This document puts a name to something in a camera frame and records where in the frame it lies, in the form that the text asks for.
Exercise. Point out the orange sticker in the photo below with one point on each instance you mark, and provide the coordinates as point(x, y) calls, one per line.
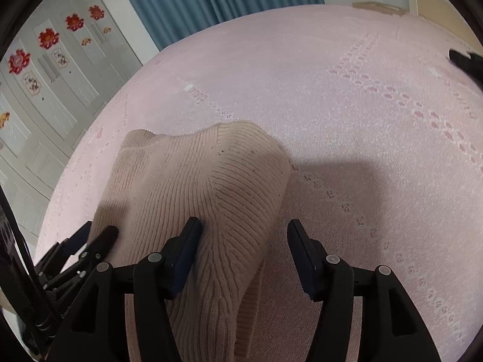
point(3, 120)

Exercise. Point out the red paper-cut decoration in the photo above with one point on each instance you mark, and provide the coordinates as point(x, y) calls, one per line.
point(49, 38)
point(74, 22)
point(19, 62)
point(96, 12)

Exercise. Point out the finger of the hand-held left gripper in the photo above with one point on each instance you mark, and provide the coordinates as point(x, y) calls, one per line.
point(77, 239)
point(102, 243)

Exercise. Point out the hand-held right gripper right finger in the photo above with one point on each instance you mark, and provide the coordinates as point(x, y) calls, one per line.
point(302, 256)

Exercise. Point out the pink patterned bedspread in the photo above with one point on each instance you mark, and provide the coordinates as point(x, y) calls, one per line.
point(358, 139)

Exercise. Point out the beige knit sweater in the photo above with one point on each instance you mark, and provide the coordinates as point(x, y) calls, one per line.
point(196, 181)

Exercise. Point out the blue curtain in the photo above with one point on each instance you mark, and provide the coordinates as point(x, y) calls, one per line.
point(211, 0)

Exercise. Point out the white picture sticker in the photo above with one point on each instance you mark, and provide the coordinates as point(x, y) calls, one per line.
point(60, 58)
point(32, 83)

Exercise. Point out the brown box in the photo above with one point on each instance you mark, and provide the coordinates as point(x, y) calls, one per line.
point(377, 8)

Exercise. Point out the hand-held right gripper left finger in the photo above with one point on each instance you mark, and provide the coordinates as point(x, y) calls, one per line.
point(185, 252)

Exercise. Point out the white wardrobe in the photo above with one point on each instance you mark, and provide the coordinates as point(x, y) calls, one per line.
point(56, 120)

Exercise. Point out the black cloth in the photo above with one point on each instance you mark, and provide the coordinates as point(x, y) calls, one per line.
point(469, 64)

